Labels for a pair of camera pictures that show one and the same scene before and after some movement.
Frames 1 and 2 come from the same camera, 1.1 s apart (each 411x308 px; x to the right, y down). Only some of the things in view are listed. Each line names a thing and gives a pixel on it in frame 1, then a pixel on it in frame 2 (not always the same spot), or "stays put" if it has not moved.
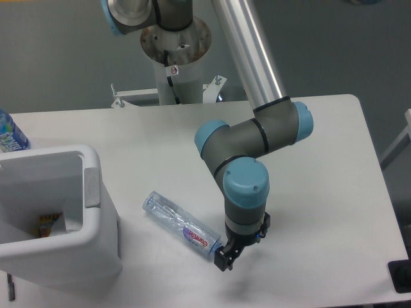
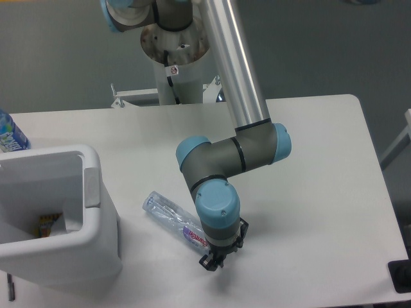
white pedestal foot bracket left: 140,98 stays put
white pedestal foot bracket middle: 212,89 stays put
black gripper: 225,256 → 219,253
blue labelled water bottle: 12,137 stays put
